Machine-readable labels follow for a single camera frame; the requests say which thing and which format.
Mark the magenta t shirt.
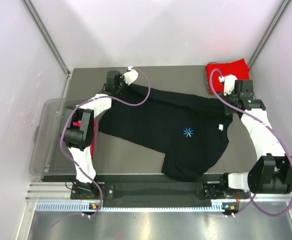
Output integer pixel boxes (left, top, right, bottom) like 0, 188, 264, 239
72, 119, 97, 158

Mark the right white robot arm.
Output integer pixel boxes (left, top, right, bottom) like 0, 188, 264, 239
219, 75, 292, 198

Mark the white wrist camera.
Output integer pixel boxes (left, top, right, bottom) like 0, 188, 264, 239
123, 66, 139, 85
218, 74, 237, 96

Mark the folded red t shirt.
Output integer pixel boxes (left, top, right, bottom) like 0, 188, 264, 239
205, 58, 250, 94

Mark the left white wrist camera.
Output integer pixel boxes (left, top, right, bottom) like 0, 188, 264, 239
123, 66, 139, 85

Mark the clear plastic bin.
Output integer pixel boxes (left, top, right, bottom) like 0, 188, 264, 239
29, 98, 85, 177

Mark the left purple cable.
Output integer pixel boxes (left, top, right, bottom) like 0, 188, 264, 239
60, 66, 151, 217

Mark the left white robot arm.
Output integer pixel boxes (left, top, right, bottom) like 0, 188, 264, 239
60, 70, 127, 200

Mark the slotted grey cable duct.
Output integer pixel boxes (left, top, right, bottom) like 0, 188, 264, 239
35, 198, 239, 213

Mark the black t shirt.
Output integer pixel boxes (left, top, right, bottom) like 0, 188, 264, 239
99, 84, 232, 182

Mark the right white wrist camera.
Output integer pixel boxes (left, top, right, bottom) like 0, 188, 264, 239
218, 74, 237, 96

